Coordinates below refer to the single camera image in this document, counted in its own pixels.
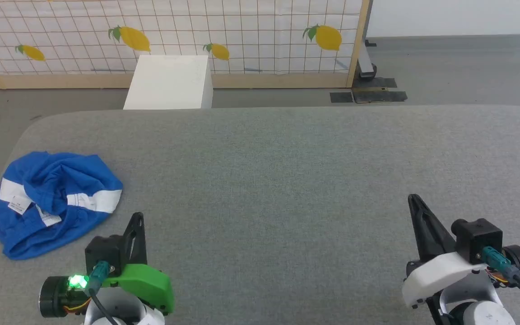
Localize blue white basketball shorts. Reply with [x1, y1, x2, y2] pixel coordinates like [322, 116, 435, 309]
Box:
[0, 151, 123, 261]

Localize small black floor tape patch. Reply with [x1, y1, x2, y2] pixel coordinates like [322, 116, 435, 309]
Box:
[353, 77, 398, 89]

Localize lemon print grid partition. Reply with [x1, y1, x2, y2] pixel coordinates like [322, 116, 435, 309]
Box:
[0, 0, 362, 75]

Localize lemon-patterned grid partition panel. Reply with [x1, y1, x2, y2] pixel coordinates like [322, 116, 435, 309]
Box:
[0, 0, 373, 90]

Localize large black floor tape patch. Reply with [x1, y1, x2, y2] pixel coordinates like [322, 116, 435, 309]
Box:
[330, 91, 408, 104]

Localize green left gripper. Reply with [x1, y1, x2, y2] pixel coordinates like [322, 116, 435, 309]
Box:
[39, 212, 175, 318]

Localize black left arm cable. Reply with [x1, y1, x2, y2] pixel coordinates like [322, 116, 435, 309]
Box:
[89, 289, 121, 325]

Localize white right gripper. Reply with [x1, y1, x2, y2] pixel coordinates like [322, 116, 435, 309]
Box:
[401, 194, 520, 310]

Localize white box cabinet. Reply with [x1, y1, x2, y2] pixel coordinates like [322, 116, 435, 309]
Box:
[123, 55, 214, 110]

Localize metal partition support foot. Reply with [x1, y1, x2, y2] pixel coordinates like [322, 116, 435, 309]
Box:
[357, 40, 377, 82]

